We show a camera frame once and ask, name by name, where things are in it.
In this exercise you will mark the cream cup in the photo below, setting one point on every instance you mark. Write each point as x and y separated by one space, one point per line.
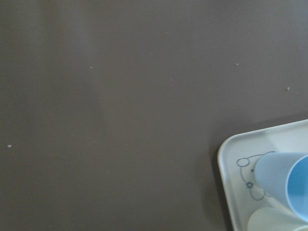
271 219

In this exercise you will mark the cream rabbit tray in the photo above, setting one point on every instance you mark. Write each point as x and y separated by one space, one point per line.
237 157

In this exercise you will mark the blue cup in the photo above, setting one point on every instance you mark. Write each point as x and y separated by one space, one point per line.
284 176

